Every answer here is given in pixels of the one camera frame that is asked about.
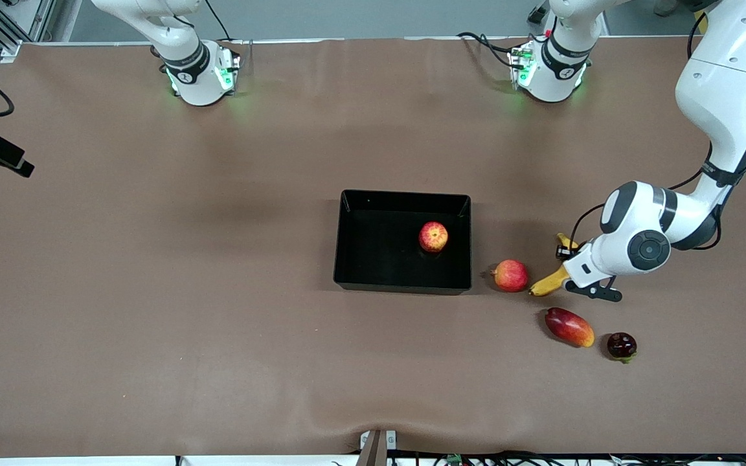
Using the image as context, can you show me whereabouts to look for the black left base cable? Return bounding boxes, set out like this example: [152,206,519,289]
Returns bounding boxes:
[456,31,529,69]

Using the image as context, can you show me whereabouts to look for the red yellow mango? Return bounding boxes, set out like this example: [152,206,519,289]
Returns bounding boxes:
[545,307,596,348]

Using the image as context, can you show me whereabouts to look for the metal table edge bracket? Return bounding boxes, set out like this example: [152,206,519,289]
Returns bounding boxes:
[359,429,398,466]

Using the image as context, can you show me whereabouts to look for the black plastic box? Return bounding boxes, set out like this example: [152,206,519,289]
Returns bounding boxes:
[333,189,473,296]

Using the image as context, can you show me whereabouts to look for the black right base cable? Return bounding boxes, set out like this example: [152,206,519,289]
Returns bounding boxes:
[205,0,235,43]

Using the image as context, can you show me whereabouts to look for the red apple near tray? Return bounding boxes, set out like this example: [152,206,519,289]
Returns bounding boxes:
[491,260,529,293]

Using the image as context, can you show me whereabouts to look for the brown table cover sheet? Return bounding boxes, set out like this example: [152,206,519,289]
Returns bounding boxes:
[0,36,746,458]

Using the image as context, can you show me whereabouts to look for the aluminium frame profile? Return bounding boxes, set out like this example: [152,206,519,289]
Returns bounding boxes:
[0,0,56,63]

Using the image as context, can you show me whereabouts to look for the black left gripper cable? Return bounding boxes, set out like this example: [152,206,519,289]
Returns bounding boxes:
[569,13,725,252]

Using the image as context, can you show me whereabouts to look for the dark purple mangosteen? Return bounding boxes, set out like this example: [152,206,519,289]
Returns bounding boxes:
[607,332,638,364]

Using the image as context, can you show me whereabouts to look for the black base cable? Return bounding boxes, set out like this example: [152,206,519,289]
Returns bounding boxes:
[456,31,529,69]
[205,0,235,43]

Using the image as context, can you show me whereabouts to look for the red yellow apple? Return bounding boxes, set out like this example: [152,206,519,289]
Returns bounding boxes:
[418,221,449,254]

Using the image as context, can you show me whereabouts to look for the yellow banana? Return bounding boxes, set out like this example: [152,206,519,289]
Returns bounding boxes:
[528,233,581,298]

